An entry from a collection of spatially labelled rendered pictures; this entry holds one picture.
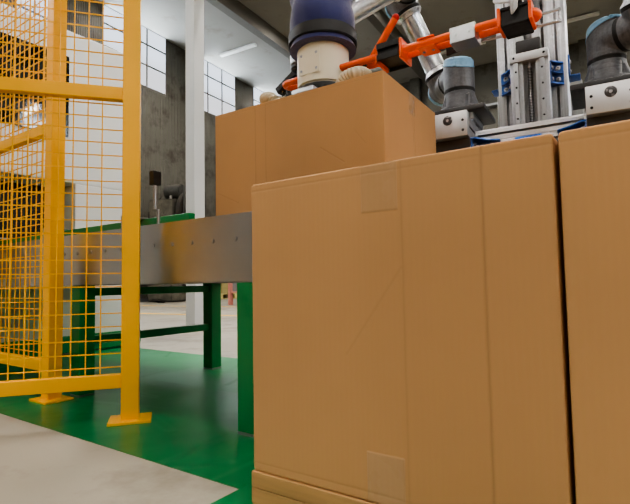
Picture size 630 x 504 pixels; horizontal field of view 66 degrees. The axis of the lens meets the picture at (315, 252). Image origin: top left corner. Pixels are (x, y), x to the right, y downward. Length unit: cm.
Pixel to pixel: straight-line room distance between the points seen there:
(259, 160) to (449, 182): 102
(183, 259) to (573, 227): 119
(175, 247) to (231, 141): 38
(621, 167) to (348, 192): 29
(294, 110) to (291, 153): 13
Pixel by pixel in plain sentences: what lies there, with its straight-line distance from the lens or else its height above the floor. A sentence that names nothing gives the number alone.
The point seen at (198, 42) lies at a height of 261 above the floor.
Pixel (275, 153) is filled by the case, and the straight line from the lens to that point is 148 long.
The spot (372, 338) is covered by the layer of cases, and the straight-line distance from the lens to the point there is 59.
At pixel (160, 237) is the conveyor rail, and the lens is 160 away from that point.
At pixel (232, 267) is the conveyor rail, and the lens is 136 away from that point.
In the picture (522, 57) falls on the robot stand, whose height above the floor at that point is 123.
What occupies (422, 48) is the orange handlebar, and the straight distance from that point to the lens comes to 154.
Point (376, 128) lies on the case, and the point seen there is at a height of 80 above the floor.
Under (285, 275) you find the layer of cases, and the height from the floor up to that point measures 41.
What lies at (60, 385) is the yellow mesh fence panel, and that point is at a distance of 162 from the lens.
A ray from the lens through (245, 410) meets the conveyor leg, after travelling 137.
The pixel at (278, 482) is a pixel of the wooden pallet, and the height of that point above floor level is 14.
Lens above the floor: 40
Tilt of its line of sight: 4 degrees up
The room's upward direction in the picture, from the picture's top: 1 degrees counter-clockwise
